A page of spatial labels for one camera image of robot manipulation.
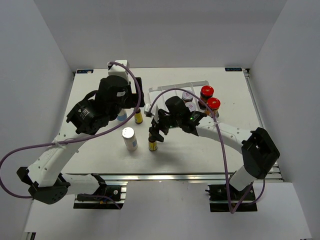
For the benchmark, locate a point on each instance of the yellow bottle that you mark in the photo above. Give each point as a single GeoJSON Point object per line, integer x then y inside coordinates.
{"type": "Point", "coordinates": [152, 144]}
{"type": "Point", "coordinates": [138, 117]}

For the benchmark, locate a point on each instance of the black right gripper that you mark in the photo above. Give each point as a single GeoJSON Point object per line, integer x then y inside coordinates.
{"type": "Point", "coordinates": [154, 130]}

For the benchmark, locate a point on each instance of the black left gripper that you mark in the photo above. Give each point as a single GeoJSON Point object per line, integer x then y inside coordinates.
{"type": "Point", "coordinates": [132, 97]}

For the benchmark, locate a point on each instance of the silver-lid salt jar front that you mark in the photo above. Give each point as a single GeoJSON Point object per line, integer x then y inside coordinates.
{"type": "Point", "coordinates": [129, 137]}

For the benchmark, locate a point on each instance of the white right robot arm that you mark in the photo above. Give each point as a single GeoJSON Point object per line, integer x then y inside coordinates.
{"type": "Point", "coordinates": [259, 152]}

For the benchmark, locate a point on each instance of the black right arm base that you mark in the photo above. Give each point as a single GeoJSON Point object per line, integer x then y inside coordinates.
{"type": "Point", "coordinates": [218, 201]}

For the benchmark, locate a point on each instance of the red-lid chili sauce jar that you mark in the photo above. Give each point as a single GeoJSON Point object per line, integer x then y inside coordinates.
{"type": "Point", "coordinates": [206, 93]}

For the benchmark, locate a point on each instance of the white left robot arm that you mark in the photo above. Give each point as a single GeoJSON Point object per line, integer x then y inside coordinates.
{"type": "Point", "coordinates": [47, 183]}

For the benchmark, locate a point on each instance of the white divided organizer tray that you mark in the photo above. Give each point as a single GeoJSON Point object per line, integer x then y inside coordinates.
{"type": "Point", "coordinates": [194, 87]}

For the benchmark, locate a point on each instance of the silver-lid salt jar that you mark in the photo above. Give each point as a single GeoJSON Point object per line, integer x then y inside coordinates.
{"type": "Point", "coordinates": [122, 116]}
{"type": "Point", "coordinates": [129, 137]}

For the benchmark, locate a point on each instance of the aluminium table rail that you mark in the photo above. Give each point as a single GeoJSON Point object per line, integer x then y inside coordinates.
{"type": "Point", "coordinates": [181, 155]}

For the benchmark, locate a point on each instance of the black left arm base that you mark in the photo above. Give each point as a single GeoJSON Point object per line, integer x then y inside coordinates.
{"type": "Point", "coordinates": [112, 198]}

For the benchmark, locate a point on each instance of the white-lid sauce jar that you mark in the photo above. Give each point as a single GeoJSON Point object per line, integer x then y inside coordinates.
{"type": "Point", "coordinates": [191, 106]}
{"type": "Point", "coordinates": [187, 97]}

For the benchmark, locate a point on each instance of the yellow bottle front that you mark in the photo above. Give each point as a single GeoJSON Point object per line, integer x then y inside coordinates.
{"type": "Point", "coordinates": [152, 144]}

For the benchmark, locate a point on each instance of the silver-lid salt jar rear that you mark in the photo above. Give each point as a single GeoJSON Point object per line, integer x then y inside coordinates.
{"type": "Point", "coordinates": [122, 116]}

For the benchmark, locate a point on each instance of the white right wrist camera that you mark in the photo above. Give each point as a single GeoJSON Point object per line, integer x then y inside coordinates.
{"type": "Point", "coordinates": [152, 112]}

